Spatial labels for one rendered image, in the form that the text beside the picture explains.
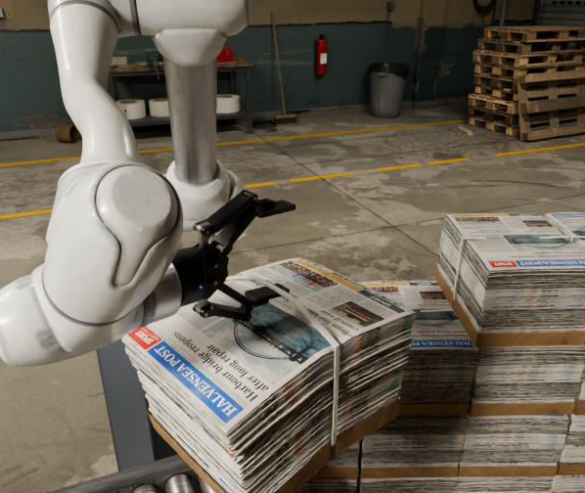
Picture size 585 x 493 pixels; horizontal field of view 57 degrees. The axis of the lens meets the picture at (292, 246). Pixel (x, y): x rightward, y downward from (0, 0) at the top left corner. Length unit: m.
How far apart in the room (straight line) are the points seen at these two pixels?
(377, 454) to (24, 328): 1.23
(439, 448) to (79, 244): 1.35
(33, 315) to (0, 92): 7.19
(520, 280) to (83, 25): 1.08
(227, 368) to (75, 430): 1.80
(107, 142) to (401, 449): 1.29
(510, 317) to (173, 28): 1.02
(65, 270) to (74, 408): 2.16
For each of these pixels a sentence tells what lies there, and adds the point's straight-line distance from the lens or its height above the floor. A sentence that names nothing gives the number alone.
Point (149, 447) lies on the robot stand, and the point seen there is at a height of 0.43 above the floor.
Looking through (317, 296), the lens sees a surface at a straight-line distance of 0.93.
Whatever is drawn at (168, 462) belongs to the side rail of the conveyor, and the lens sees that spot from 1.19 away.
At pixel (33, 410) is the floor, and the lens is 2.72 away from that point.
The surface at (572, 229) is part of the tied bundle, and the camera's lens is 1.70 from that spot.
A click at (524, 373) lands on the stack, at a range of 1.58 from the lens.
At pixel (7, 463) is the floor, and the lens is 2.52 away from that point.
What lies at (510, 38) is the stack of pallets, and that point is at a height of 1.18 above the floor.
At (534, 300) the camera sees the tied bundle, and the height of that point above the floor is 0.97.
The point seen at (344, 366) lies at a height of 1.14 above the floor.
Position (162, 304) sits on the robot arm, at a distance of 0.67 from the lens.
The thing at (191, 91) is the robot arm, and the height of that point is 1.48.
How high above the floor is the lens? 1.65
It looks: 25 degrees down
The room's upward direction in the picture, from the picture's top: straight up
